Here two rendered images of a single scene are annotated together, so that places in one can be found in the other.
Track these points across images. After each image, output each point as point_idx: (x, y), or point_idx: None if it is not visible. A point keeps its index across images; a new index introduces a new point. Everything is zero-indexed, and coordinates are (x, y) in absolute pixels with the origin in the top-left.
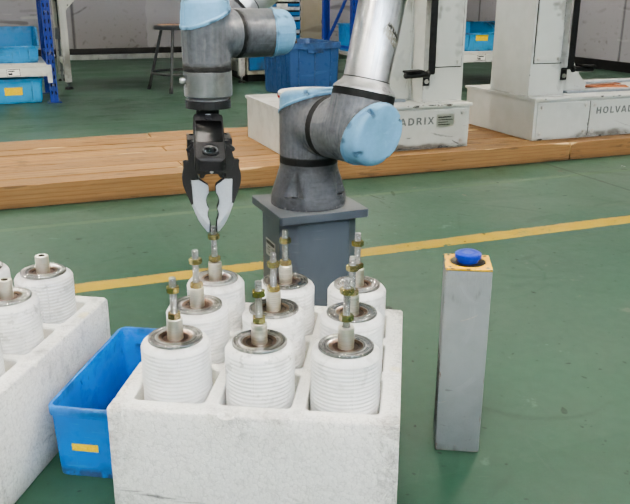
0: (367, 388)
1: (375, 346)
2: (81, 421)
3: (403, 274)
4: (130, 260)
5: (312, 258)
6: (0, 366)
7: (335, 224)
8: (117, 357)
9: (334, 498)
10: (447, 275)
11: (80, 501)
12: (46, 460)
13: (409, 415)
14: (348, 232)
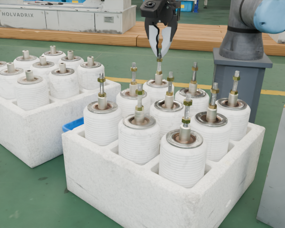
0: (187, 169)
1: (203, 144)
2: None
3: None
4: (173, 74)
5: (231, 86)
6: (43, 102)
7: (249, 69)
8: None
9: (155, 227)
10: (284, 111)
11: (62, 174)
12: None
13: (254, 191)
14: (257, 75)
